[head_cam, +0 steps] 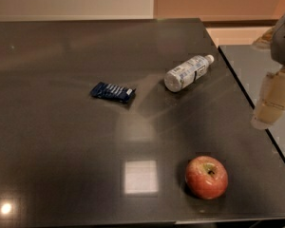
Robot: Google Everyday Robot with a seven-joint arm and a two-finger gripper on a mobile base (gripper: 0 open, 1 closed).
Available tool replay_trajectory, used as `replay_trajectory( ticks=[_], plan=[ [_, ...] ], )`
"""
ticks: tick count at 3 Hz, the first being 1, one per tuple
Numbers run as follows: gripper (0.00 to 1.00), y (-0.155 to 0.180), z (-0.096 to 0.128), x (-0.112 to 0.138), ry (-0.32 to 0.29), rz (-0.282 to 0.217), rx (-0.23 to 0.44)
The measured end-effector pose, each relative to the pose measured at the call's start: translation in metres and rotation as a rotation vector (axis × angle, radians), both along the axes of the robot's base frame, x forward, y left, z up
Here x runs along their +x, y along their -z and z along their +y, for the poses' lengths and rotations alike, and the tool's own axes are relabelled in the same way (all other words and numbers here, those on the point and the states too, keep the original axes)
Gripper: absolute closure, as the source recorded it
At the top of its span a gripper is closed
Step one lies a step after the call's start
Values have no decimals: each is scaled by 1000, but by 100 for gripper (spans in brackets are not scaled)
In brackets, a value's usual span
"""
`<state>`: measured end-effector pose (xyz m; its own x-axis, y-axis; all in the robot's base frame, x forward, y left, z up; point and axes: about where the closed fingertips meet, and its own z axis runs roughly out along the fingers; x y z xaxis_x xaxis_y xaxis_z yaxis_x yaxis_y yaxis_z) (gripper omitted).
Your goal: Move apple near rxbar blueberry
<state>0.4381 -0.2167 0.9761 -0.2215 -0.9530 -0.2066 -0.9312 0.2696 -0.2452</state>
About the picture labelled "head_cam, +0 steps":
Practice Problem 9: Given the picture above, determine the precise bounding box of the red apple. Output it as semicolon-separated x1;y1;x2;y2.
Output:
185;156;228;200

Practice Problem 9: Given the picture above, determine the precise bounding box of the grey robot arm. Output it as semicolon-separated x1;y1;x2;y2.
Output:
251;13;285;130

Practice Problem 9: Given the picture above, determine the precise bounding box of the grey side table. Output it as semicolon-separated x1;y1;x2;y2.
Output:
218;45;285;162

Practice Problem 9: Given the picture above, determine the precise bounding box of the white plastic bottle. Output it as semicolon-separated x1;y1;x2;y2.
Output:
164;55;214;93

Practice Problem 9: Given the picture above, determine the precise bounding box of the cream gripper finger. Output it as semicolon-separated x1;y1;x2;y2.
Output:
251;66;285;130
253;28;274;48

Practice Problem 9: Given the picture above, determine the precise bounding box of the blue rxbar wrapper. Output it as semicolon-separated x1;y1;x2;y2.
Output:
90;82;135;104

